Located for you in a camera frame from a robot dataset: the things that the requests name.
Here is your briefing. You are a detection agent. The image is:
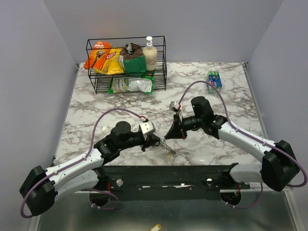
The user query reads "green white snack bag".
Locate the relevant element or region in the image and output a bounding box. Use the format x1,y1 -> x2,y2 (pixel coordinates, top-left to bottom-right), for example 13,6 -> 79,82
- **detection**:
107,71 -> 154,94

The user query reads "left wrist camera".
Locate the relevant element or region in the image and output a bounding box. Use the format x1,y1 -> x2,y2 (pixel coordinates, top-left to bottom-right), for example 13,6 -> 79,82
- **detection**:
139,115 -> 156,139

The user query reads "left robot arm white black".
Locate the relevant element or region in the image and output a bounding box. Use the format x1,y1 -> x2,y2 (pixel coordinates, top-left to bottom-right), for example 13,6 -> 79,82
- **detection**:
19,121 -> 161,218

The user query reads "orange razor package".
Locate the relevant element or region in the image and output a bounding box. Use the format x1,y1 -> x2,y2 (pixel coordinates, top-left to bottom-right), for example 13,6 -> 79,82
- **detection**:
84,41 -> 112,70

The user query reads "black wire rack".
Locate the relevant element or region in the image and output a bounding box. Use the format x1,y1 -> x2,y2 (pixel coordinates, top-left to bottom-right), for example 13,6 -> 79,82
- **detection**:
84,36 -> 167,93

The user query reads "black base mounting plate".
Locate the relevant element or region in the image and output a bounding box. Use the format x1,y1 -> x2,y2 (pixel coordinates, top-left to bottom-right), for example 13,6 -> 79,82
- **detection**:
72,162 -> 263,202

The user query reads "cream soap pump bottle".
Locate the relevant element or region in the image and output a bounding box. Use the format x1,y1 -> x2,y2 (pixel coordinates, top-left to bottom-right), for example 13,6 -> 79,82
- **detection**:
142,36 -> 157,71

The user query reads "yellow chips bag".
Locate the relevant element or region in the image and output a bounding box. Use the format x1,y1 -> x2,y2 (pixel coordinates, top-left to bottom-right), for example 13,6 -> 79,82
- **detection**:
93,48 -> 124,75

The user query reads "yellow tag on floor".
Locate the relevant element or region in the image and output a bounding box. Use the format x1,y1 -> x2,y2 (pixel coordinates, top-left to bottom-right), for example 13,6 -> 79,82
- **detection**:
150,224 -> 161,231

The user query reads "blue green sponge pack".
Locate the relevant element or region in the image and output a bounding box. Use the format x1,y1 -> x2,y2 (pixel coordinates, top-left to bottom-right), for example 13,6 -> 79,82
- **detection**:
206,71 -> 222,94

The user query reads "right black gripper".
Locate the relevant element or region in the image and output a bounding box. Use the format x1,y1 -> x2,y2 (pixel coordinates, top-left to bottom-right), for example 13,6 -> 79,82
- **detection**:
165,113 -> 204,140

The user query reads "green brown bag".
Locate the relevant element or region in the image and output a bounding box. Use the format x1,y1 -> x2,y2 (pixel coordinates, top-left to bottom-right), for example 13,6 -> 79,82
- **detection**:
119,43 -> 146,76

